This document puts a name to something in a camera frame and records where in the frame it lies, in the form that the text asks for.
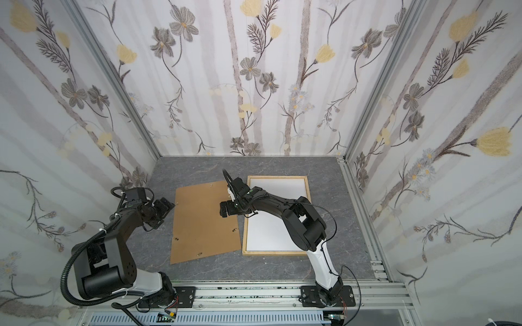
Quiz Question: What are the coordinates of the white photo paper sheet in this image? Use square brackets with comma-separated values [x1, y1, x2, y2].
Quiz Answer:
[245, 178, 309, 252]

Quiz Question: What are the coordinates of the wooden picture frame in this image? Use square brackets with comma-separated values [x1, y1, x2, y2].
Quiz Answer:
[242, 175, 313, 257]

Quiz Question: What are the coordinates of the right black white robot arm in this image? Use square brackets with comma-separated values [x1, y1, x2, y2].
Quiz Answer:
[220, 171, 344, 307]

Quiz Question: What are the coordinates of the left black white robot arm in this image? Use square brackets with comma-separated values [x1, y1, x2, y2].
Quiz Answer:
[60, 186, 177, 307]

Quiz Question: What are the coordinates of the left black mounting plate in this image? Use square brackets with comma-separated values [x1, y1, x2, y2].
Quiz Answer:
[138, 286, 197, 310]

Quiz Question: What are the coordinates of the black mounting plate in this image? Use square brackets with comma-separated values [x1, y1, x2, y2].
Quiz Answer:
[138, 286, 197, 310]
[299, 285, 357, 308]

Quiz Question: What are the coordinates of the small green circuit board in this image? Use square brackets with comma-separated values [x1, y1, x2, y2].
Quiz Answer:
[156, 313, 176, 323]

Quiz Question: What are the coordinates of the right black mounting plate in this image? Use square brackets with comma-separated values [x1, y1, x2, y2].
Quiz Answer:
[299, 285, 357, 308]

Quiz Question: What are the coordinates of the brown frame backing board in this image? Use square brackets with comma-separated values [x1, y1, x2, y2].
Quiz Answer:
[170, 181, 241, 264]

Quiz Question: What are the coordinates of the left black corrugated cable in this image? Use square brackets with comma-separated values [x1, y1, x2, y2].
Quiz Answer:
[60, 187, 144, 307]

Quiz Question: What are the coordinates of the white slotted cable duct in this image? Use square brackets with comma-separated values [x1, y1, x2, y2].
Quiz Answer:
[87, 311, 327, 326]

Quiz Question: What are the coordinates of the right black cable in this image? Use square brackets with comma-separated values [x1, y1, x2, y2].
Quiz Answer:
[313, 203, 364, 326]

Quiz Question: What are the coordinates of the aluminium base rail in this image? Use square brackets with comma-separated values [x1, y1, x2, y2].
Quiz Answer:
[77, 280, 413, 315]

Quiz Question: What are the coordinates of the left corner aluminium post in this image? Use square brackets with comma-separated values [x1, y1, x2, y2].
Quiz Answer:
[61, 0, 162, 160]

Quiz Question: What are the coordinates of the corner aluminium post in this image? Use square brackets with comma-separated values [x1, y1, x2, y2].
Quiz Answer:
[343, 0, 427, 160]
[61, 0, 162, 160]

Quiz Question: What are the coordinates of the right corner aluminium post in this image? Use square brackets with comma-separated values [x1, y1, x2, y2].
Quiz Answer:
[343, 0, 427, 160]

